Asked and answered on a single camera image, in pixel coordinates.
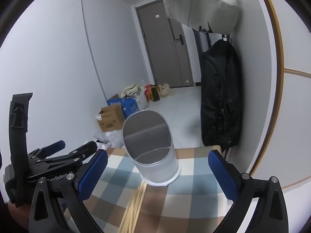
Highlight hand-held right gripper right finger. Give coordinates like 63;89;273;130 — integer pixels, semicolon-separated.
208;150;289;233

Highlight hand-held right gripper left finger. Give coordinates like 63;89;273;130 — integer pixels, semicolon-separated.
29;148;108;233

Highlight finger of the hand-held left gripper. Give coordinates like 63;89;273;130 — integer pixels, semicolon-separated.
39;141;98;171
27;140;66;163

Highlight bunch of wooden chopsticks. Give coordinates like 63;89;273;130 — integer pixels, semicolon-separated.
119;183;147;233

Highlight grey divided utensil holder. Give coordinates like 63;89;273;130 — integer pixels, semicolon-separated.
122;110;181;186

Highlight white plastic bags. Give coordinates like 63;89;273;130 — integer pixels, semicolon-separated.
93;130;125;148

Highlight checkered tablecloth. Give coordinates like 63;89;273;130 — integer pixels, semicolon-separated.
81;145;234;233

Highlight brown cardboard box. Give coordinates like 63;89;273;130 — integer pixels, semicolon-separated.
98;103;125;132

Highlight blue printed box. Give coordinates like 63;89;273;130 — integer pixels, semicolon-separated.
107;93;140;119

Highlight beige cloth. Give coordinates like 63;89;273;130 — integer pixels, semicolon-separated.
122;84;144;99

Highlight black backpack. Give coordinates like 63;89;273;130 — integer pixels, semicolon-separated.
200;39;243;159

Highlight yellow and black box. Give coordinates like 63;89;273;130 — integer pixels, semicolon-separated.
150;85;161;102

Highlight beige plastic bag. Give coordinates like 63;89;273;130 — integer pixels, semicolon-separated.
158;84;173;97

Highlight white wood-trimmed cabinet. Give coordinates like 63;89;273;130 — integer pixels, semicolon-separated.
258;0;311;190

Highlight grey door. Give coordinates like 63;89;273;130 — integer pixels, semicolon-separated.
135;0;195;89

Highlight light grey hanging bag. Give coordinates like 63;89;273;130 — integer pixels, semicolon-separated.
162;0;238;33

